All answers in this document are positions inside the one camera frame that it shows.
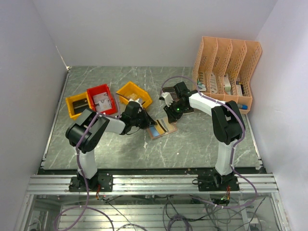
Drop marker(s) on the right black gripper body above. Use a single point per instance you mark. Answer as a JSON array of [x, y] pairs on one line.
[[175, 107]]

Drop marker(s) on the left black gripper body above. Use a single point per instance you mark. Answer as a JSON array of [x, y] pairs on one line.
[[137, 121]]

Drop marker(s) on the pink leather card holder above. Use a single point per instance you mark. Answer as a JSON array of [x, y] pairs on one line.
[[153, 132]]

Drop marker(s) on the yellow bin with cards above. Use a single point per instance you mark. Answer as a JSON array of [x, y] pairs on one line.
[[131, 91]]

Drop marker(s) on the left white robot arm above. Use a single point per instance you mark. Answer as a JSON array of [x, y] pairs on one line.
[[86, 132]]

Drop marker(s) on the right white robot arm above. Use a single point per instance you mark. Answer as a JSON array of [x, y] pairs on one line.
[[228, 128]]

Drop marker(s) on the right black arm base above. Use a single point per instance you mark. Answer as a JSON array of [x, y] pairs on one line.
[[215, 183]]

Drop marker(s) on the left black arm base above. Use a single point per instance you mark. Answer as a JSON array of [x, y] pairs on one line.
[[100, 182]]

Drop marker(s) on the red bin with cards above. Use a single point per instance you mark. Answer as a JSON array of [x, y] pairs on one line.
[[101, 100]]

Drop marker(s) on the black book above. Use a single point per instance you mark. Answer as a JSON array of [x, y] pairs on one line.
[[175, 97]]

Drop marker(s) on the peach file organizer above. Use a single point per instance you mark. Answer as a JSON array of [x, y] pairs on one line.
[[225, 67]]

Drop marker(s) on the yellow bin left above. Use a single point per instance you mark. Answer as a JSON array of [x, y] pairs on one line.
[[77, 104]]

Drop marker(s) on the aluminium frame rail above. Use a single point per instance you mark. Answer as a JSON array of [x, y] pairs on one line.
[[140, 184]]

